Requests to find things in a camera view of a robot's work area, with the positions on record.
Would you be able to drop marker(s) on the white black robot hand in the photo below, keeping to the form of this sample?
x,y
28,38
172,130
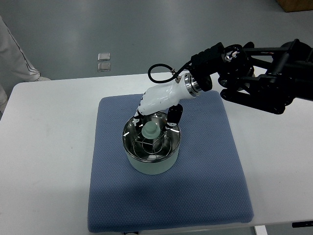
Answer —
x,y
160,97

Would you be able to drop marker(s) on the glass lid green knob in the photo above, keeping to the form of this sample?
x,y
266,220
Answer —
x,y
151,137

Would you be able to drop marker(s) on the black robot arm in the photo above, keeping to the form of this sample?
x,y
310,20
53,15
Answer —
x,y
264,78

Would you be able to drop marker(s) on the green pot steel interior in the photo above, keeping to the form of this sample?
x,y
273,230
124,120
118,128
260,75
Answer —
x,y
152,167

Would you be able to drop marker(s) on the lower metal floor plate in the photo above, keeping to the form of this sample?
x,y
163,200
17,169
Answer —
x,y
105,66

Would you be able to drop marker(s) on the metal floor plate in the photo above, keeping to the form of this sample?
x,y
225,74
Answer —
x,y
104,56
105,66

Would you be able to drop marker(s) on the upper metal floor plate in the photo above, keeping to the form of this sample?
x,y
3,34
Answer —
x,y
104,56

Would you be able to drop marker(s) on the blue quilted mat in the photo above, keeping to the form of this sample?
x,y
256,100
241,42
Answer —
x,y
205,186

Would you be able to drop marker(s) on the brown cardboard box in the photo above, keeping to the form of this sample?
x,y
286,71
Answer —
x,y
296,5

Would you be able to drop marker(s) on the person in white coat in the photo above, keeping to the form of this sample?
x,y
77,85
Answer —
x,y
15,58

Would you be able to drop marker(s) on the white table leg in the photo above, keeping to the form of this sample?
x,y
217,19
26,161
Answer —
x,y
260,230

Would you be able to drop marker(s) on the black table control panel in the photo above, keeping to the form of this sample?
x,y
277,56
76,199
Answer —
x,y
302,224

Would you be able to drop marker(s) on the wire steamer rack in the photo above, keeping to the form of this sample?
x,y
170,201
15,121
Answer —
x,y
152,149

